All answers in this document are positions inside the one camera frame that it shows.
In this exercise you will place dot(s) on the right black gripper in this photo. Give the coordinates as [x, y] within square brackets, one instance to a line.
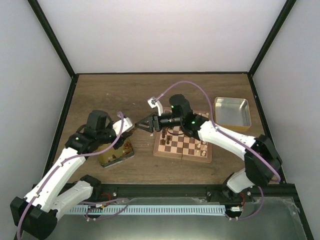
[153, 121]

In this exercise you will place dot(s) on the tall dark chess piece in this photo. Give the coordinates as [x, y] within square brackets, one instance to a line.
[164, 131]

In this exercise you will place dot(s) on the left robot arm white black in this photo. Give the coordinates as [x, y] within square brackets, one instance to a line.
[39, 211]

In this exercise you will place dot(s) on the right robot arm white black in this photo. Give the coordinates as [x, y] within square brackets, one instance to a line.
[261, 159]

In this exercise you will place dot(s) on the dark chess pawn on board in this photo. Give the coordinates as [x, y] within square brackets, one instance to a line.
[163, 142]

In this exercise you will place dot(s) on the dark chess piece on board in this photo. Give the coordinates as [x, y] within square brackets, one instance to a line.
[168, 140]

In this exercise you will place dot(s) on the wooden chess board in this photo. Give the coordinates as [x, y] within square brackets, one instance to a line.
[181, 146]

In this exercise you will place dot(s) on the gold tin with dark pieces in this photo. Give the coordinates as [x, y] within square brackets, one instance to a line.
[116, 156]

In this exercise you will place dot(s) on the row of white chess pieces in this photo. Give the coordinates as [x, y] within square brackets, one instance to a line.
[200, 149]

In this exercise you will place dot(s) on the silver tin yellow rim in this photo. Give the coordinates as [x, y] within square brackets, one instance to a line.
[232, 113]

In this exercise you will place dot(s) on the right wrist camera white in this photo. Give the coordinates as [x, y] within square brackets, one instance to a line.
[155, 103]

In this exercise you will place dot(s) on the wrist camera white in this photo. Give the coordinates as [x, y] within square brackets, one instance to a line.
[155, 103]
[120, 127]

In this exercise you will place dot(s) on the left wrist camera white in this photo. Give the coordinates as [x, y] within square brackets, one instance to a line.
[120, 127]

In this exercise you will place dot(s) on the light blue cable duct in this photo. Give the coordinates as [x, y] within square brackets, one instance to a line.
[155, 210]

